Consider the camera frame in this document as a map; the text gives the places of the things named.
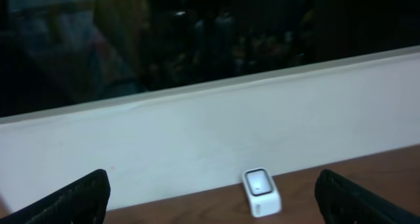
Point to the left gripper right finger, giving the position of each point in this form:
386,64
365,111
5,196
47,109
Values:
342,201

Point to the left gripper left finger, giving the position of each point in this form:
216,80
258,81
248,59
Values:
82,202

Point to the white barcode scanner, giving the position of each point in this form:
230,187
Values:
262,193

